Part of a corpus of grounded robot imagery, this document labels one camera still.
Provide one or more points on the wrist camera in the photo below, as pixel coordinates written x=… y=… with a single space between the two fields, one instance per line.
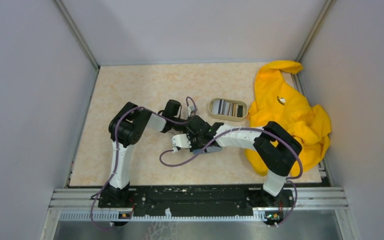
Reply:
x=181 y=141
x=191 y=109

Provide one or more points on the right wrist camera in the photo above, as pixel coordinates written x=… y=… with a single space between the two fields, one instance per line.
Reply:
x=181 y=141

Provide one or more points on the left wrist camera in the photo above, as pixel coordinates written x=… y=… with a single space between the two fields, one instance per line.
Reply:
x=191 y=109

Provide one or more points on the beige oval card tray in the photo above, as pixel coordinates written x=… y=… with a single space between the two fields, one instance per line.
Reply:
x=225 y=118

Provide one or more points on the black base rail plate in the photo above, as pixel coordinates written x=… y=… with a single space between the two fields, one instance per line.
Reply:
x=232 y=200

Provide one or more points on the beige card holder wallet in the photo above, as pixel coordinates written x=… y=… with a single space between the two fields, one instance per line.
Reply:
x=210 y=149

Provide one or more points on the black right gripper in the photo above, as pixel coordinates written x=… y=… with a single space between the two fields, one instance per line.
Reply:
x=193 y=147

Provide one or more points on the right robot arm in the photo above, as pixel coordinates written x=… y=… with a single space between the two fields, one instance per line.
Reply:
x=278 y=150

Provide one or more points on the yellow cloth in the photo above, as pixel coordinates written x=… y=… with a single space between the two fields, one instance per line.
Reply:
x=277 y=101

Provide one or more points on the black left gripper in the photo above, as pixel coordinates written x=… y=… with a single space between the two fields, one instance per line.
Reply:
x=186 y=130

